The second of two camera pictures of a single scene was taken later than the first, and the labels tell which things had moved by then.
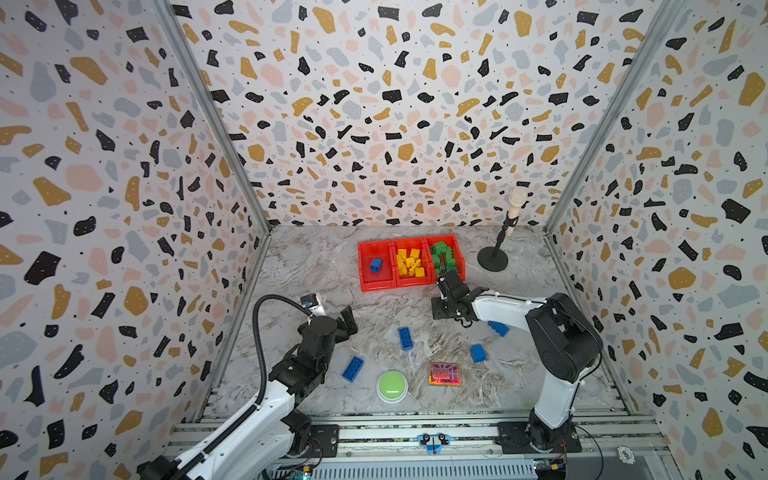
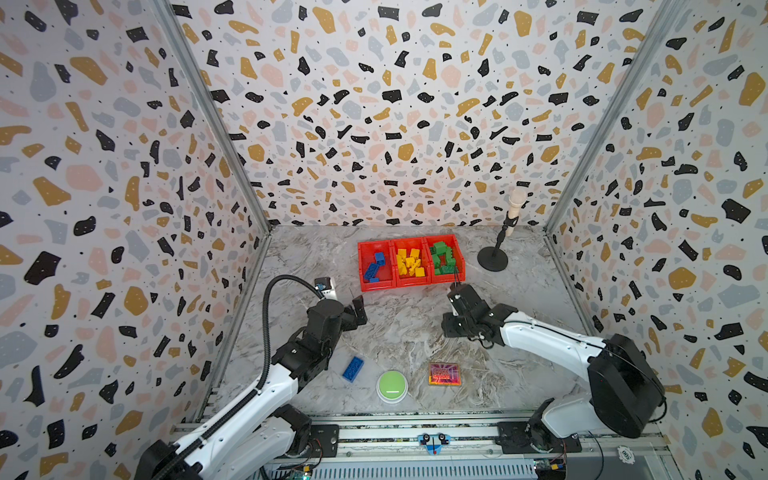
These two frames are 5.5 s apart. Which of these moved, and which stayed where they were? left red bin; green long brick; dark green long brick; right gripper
Moved: right gripper
Stayed: dark green long brick; left red bin; green long brick
